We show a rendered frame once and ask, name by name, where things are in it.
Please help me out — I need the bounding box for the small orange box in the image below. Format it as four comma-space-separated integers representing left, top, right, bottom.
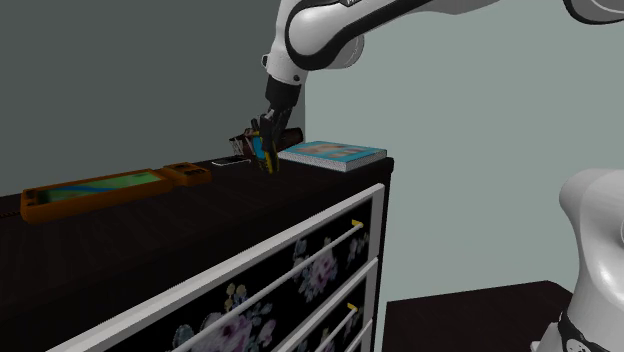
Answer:
160, 161, 214, 187

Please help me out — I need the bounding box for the black floral chest of drawers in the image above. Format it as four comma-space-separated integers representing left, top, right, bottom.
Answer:
0, 156, 396, 352

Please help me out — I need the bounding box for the teal book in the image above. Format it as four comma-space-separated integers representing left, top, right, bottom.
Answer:
277, 140, 389, 173

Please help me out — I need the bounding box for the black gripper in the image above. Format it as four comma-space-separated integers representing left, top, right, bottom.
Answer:
250, 76, 302, 156

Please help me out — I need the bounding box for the dark robot stand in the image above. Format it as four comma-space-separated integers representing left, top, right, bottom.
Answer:
381, 279, 575, 352

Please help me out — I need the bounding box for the blue and yellow tool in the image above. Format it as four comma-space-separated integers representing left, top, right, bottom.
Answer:
250, 128, 281, 175

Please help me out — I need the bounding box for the orange tray with green inside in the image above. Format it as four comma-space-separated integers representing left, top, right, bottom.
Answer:
19, 167, 175, 225

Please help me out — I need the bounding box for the black smartphone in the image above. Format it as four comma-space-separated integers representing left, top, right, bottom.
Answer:
211, 155, 253, 167

